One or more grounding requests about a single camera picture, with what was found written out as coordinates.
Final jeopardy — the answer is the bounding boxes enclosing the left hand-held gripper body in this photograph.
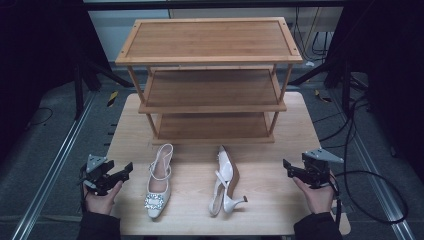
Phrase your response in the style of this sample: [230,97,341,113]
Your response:
[79,153,118,197]

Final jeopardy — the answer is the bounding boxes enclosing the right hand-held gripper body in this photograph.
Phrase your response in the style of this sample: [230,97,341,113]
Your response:
[301,147,345,190]

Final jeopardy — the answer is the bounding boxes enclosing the person's left hand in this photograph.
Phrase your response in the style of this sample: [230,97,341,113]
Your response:
[82,180,124,216]

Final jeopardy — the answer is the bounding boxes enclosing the person's right hand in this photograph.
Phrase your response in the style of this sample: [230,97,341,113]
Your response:
[292,175,336,215]

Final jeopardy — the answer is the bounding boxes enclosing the white heel with rhinestone buckle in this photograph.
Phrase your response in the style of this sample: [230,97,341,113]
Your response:
[143,143,175,220]

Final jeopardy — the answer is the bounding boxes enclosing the yellow and black tape strip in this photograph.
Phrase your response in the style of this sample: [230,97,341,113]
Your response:
[106,90,120,108]
[314,88,333,104]

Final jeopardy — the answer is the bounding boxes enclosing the plain white slingback heel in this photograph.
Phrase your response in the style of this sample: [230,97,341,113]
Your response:
[208,144,249,217]

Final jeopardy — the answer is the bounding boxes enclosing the black metal stand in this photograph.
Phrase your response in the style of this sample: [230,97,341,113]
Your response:
[72,58,135,121]
[287,59,368,116]

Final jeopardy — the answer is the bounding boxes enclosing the dark curtain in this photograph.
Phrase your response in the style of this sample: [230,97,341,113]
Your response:
[328,0,424,183]
[0,0,111,161]

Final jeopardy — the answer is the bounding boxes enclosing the three-tier wooden shoe rack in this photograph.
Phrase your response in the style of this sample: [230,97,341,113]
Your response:
[114,16,304,146]

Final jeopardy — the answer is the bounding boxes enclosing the metal floor rail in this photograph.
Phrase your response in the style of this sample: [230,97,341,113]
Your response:
[328,89,418,240]
[10,91,98,240]

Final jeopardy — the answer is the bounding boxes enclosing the thin black floor cable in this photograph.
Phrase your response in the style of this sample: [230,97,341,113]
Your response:
[25,106,55,130]

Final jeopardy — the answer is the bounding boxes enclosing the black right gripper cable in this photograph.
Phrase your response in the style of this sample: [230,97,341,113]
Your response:
[328,94,410,231]

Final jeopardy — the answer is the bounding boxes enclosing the black hanging cables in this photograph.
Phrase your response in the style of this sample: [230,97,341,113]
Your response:
[293,6,336,64]

